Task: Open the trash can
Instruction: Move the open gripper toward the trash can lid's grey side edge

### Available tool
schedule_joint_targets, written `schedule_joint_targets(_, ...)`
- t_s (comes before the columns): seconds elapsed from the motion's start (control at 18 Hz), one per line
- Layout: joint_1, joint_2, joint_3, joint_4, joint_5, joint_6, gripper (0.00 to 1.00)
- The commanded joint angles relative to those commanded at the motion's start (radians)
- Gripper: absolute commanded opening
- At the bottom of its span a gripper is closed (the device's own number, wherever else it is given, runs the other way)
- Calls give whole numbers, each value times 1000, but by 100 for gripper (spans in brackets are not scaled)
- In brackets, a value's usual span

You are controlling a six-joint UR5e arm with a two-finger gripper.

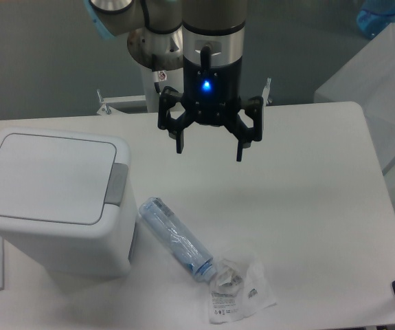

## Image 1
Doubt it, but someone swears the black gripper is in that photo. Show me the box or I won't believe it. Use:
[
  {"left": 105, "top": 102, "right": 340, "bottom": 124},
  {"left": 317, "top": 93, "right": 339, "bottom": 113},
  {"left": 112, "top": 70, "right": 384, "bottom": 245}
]
[{"left": 157, "top": 59, "right": 264, "bottom": 162}]

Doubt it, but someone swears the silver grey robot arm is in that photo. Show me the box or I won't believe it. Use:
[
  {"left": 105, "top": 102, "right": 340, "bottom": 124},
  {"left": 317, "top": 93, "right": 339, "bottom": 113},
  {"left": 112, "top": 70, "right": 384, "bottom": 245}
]
[{"left": 84, "top": 1, "right": 265, "bottom": 158}]

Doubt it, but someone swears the white push-lid trash can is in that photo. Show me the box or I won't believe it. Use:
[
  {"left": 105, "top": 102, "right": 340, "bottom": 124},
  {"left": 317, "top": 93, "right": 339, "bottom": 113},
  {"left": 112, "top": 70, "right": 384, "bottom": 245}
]
[{"left": 0, "top": 127, "right": 138, "bottom": 277}]

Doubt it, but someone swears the right metal table clamp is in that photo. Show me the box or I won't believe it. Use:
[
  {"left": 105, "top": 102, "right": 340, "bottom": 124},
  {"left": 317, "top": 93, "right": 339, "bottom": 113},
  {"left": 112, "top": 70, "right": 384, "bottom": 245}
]
[{"left": 262, "top": 78, "right": 273, "bottom": 106}]

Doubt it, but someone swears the metal table clamp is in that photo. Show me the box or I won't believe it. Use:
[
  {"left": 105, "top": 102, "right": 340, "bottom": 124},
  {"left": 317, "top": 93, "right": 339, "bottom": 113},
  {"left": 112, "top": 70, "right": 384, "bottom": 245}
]
[
  {"left": 96, "top": 89, "right": 111, "bottom": 116},
  {"left": 262, "top": 78, "right": 273, "bottom": 106}
]

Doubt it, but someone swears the left metal table clamp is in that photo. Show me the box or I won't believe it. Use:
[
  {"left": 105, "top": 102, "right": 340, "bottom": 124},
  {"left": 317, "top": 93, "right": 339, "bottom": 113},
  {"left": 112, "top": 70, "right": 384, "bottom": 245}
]
[{"left": 96, "top": 89, "right": 111, "bottom": 116}]

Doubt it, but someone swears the empty clear plastic bottle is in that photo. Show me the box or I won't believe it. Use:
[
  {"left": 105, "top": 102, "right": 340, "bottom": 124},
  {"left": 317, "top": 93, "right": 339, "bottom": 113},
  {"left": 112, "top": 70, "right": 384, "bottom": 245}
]
[{"left": 139, "top": 197, "right": 216, "bottom": 283}]

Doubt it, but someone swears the translucent plastic storage box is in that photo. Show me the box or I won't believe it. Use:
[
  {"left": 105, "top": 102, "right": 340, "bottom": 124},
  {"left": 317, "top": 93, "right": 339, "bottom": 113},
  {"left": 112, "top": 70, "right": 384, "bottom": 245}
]
[{"left": 314, "top": 23, "right": 395, "bottom": 212}]

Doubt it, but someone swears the blue plastic bag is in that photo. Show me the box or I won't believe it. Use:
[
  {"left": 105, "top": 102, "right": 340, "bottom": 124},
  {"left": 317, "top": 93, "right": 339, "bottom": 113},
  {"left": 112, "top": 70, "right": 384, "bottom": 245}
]
[{"left": 356, "top": 0, "right": 395, "bottom": 39}]

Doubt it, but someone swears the crumpled clear plastic wrapper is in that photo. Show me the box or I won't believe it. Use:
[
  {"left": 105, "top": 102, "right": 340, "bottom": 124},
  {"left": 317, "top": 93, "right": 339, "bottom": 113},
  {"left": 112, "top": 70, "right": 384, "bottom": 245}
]
[{"left": 208, "top": 248, "right": 277, "bottom": 325}]

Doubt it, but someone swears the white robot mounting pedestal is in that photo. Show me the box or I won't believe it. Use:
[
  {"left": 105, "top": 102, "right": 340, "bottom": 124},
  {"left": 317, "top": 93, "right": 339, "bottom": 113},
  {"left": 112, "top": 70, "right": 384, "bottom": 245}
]
[{"left": 103, "top": 27, "right": 185, "bottom": 113}]

